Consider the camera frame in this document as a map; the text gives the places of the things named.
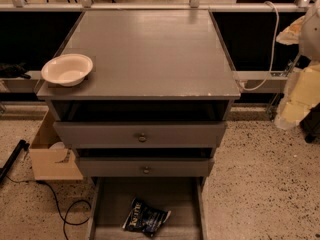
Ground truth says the dark cabinet at right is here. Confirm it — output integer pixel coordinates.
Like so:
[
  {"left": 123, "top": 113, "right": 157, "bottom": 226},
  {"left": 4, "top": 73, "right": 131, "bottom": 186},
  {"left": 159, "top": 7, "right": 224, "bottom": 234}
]
[{"left": 300, "top": 104, "right": 320, "bottom": 143}]

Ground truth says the grey open bottom drawer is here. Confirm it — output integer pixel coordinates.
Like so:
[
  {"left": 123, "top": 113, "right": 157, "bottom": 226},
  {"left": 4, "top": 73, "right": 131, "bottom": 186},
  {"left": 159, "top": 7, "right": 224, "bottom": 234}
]
[{"left": 86, "top": 177, "right": 208, "bottom": 240}]

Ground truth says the grey wooden drawer cabinet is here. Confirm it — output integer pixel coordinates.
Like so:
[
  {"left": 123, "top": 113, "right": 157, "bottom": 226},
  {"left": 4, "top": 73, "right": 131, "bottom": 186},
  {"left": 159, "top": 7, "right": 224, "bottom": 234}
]
[{"left": 38, "top": 10, "right": 240, "bottom": 177}]

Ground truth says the white cable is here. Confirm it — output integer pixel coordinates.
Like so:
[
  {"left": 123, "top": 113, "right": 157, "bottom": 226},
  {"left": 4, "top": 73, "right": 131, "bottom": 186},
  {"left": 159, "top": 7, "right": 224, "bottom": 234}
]
[{"left": 238, "top": 0, "right": 280, "bottom": 92}]

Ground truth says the black object on rail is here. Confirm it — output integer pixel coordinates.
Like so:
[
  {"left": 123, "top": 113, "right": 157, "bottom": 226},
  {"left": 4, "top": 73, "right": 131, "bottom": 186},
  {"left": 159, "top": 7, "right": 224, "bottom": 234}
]
[{"left": 0, "top": 63, "right": 31, "bottom": 79}]

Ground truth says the grey top drawer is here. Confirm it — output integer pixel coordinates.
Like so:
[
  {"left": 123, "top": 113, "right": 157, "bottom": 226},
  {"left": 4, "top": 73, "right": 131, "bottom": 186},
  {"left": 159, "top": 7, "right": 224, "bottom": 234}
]
[{"left": 54, "top": 122, "right": 226, "bottom": 149}]

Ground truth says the white bowl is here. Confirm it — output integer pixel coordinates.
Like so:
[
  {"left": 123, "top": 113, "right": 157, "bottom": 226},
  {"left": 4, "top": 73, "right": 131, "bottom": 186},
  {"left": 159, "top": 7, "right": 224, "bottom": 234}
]
[{"left": 41, "top": 54, "right": 93, "bottom": 87}]

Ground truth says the black bar on floor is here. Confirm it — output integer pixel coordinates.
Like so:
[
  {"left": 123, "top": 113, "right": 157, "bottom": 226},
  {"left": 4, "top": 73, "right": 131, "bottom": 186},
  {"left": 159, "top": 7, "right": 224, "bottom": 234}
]
[{"left": 0, "top": 139, "right": 29, "bottom": 183}]

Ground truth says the blue chip bag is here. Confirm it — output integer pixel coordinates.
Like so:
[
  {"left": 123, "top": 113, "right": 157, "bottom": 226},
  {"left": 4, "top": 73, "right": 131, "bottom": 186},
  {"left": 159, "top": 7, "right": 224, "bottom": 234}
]
[{"left": 122, "top": 198, "right": 171, "bottom": 237}]

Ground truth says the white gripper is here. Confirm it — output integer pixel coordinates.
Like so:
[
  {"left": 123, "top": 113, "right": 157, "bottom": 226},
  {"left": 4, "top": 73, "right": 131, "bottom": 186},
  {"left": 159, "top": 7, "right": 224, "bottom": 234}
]
[{"left": 274, "top": 4, "right": 320, "bottom": 130}]

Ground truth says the grey middle drawer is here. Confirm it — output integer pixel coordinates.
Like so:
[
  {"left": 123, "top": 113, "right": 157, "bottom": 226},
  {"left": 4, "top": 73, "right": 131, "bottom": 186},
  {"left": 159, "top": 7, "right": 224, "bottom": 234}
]
[{"left": 76, "top": 157, "right": 214, "bottom": 177}]

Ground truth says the cardboard box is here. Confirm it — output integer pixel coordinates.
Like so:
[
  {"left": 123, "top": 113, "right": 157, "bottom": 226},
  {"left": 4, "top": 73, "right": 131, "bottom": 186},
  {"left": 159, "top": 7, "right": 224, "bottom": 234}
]
[{"left": 29, "top": 112, "right": 83, "bottom": 180}]

